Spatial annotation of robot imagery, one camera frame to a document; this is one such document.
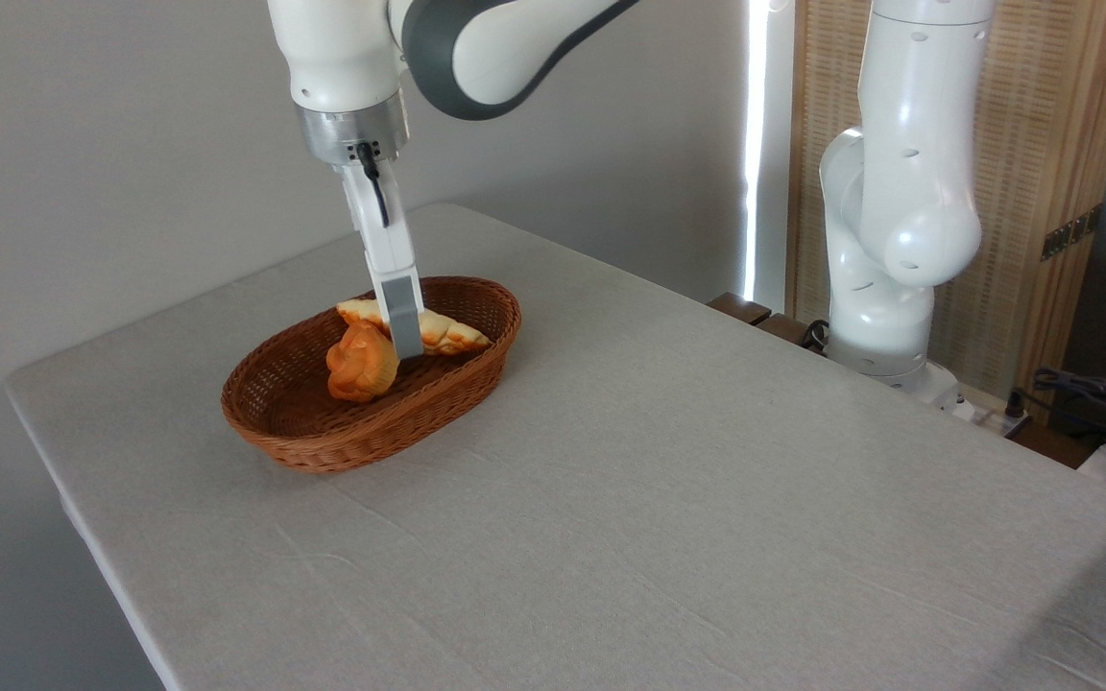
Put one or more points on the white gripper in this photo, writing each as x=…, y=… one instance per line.
x=382, y=221

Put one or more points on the braided pale bread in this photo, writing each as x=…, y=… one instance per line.
x=447, y=332

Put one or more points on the wooden slatted folding screen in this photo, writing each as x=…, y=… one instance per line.
x=1023, y=144

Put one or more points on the dark metal screen hinge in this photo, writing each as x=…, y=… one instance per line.
x=1071, y=232

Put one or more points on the dark brown wooden block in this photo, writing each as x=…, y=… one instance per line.
x=740, y=308
x=785, y=329

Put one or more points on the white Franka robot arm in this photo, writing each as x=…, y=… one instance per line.
x=342, y=58

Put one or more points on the grey tablecloth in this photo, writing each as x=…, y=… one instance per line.
x=707, y=499

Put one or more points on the orange bread roll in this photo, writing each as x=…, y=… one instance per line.
x=361, y=365

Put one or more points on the brown wicker oval basket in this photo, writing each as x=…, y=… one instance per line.
x=323, y=437

